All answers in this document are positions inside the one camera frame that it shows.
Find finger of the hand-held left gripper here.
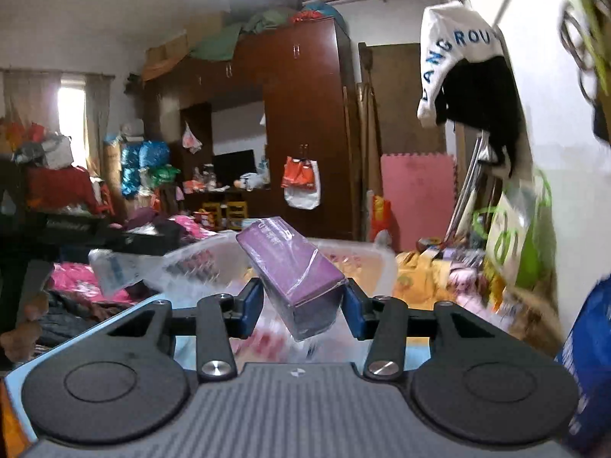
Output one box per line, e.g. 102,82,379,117
48,219,165,255

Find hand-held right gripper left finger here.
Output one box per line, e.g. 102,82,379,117
106,277,265,383

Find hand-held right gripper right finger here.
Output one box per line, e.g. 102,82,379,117
343,277,508,382

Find clear bag with blue item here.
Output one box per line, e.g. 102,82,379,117
88,247,165,299

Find mauve box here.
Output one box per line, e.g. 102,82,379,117
235,217,345,343

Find person's left hand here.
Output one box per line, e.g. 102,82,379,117
0,291,49,361

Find red cloth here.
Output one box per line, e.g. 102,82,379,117
26,167,101,215

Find yellow blanket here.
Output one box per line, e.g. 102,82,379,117
396,248,478,311

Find shiny blue plastic bag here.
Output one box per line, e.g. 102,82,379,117
120,140,171,196

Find yellow wooden chairs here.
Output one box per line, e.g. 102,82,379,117
200,200,249,230

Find small white and red bag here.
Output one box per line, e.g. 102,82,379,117
181,121,202,154

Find pink foam mat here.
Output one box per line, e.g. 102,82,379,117
380,153,458,253

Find orange and white plastic bag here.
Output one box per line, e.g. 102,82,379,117
281,155,320,210

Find black television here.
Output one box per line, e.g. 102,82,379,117
212,149,257,187

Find beige window curtain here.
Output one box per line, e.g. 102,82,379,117
0,69,115,177

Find metal crutch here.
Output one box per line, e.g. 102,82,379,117
446,131,492,244

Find green and white bag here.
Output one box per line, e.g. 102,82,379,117
472,167,557,292

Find cardboard boxes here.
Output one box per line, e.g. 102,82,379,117
143,12,225,82

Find brown wooden wardrobe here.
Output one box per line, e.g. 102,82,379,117
143,16,361,242

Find green cloth bundle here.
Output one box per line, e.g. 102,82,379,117
188,7,297,62

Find blue fabric bag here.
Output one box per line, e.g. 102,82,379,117
554,277,611,454

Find black garment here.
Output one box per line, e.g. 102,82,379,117
434,56,526,179

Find white hoodie with blue letters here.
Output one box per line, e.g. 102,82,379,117
417,2,502,129

